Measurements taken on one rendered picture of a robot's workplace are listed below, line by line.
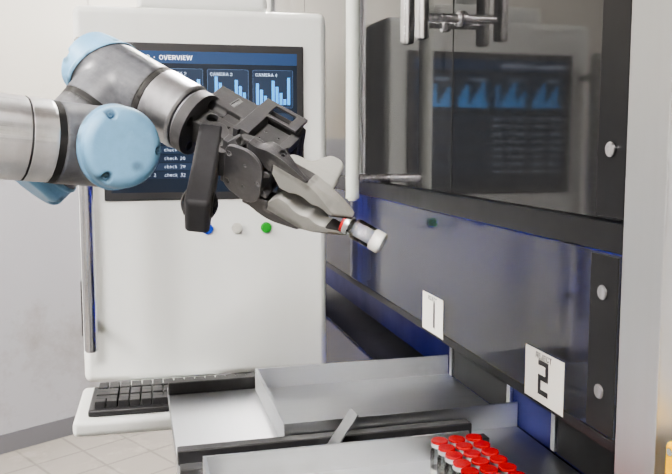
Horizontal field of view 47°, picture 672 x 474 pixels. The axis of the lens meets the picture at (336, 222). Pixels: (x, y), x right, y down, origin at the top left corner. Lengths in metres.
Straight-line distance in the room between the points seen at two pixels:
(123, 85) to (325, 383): 0.67
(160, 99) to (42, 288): 2.73
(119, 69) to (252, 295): 0.86
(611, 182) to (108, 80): 0.52
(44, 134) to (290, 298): 1.02
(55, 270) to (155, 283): 1.94
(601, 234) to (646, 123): 0.12
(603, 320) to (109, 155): 0.49
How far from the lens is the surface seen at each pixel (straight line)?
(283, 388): 1.31
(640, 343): 0.77
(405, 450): 1.03
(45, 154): 0.71
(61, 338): 3.60
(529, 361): 0.95
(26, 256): 3.48
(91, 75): 0.87
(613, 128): 0.80
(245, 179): 0.80
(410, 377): 1.37
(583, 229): 0.83
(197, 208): 0.75
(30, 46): 3.50
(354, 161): 1.40
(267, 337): 1.66
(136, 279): 1.62
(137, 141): 0.71
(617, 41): 0.80
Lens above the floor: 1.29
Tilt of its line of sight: 6 degrees down
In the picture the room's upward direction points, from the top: straight up
